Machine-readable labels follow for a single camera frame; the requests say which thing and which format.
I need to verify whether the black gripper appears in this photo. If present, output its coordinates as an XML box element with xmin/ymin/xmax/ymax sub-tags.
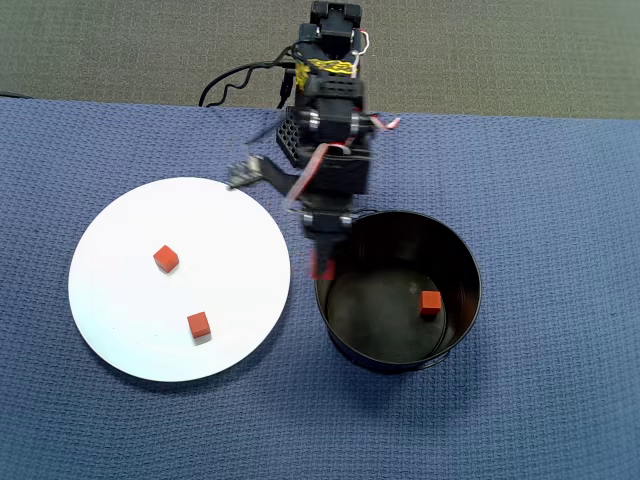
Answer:
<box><xmin>300</xmin><ymin>193</ymin><xmax>357</xmax><ymax>269</ymax></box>

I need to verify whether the red cube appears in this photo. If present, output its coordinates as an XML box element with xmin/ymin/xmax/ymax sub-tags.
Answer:
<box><xmin>187</xmin><ymin>311</ymin><xmax>212</xmax><ymax>345</ymax></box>
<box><xmin>418</xmin><ymin>290</ymin><xmax>443</xmax><ymax>318</ymax></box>
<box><xmin>310</xmin><ymin>249</ymin><xmax>336</xmax><ymax>281</ymax></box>
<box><xmin>152</xmin><ymin>244</ymin><xmax>180</xmax><ymax>274</ymax></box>

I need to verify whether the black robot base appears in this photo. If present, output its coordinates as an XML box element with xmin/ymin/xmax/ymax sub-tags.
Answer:
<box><xmin>275</xmin><ymin>117</ymin><xmax>307</xmax><ymax>170</ymax></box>

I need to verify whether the white round plate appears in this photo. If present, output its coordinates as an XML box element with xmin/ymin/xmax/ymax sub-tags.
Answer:
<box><xmin>68</xmin><ymin>176</ymin><xmax>292</xmax><ymax>384</ymax></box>

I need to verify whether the black round metal pot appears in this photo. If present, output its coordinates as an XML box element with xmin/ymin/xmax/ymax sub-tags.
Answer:
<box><xmin>313</xmin><ymin>209</ymin><xmax>483</xmax><ymax>376</ymax></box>

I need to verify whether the blue woven table cloth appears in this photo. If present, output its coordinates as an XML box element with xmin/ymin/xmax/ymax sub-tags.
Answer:
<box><xmin>0</xmin><ymin>97</ymin><xmax>640</xmax><ymax>480</ymax></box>

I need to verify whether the wrist camera board with bracket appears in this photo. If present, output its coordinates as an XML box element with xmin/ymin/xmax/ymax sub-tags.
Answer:
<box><xmin>227</xmin><ymin>153</ymin><xmax>301</xmax><ymax>197</ymax></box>

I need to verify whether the black cable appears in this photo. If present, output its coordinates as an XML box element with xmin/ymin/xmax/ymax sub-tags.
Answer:
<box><xmin>198</xmin><ymin>59</ymin><xmax>296</xmax><ymax>109</ymax></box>
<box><xmin>205</xmin><ymin>63</ymin><xmax>289</xmax><ymax>109</ymax></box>

